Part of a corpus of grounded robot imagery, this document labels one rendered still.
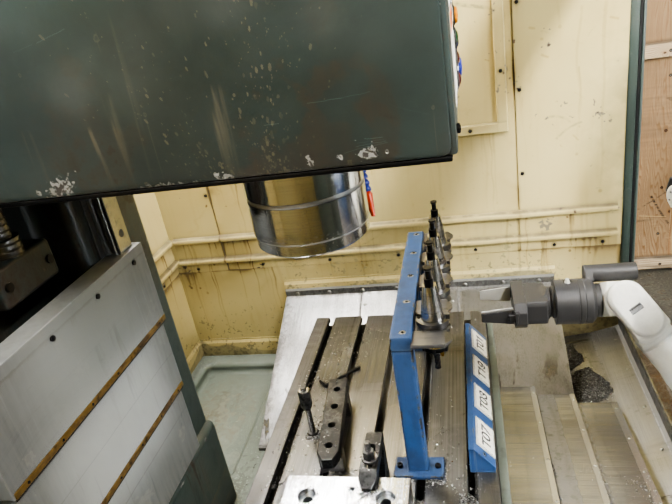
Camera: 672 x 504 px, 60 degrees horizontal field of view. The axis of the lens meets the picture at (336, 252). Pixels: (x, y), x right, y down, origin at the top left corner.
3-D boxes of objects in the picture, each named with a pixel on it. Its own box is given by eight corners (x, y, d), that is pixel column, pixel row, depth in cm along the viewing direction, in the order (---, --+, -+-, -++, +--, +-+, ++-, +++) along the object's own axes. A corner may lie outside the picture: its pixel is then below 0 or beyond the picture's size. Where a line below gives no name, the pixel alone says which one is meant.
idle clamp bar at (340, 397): (352, 399, 142) (348, 377, 139) (343, 483, 118) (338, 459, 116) (332, 400, 142) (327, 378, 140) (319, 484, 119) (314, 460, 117)
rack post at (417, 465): (444, 460, 120) (430, 338, 107) (444, 480, 115) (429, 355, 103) (396, 459, 122) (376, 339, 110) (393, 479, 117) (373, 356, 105)
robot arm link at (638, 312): (591, 296, 116) (638, 352, 113) (600, 294, 108) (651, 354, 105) (619, 276, 116) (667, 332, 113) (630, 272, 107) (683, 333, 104)
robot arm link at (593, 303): (572, 323, 119) (633, 321, 117) (581, 324, 109) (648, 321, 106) (567, 268, 121) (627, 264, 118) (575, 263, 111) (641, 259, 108)
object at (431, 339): (452, 332, 106) (452, 328, 106) (452, 349, 101) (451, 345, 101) (413, 333, 108) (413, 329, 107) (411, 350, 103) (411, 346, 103)
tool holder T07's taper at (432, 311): (422, 310, 111) (418, 279, 108) (445, 310, 110) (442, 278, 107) (418, 323, 107) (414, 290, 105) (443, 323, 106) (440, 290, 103)
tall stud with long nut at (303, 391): (320, 429, 134) (310, 383, 129) (317, 437, 132) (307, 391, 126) (308, 429, 135) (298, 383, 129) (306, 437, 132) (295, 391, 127)
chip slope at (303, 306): (555, 342, 195) (554, 273, 184) (601, 518, 133) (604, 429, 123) (299, 351, 216) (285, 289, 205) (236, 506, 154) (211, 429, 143)
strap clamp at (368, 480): (389, 472, 119) (380, 414, 113) (382, 528, 107) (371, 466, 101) (373, 472, 120) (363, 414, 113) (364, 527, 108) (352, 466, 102)
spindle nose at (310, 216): (268, 219, 89) (250, 143, 85) (372, 206, 87) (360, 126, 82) (246, 266, 75) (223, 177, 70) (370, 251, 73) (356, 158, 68)
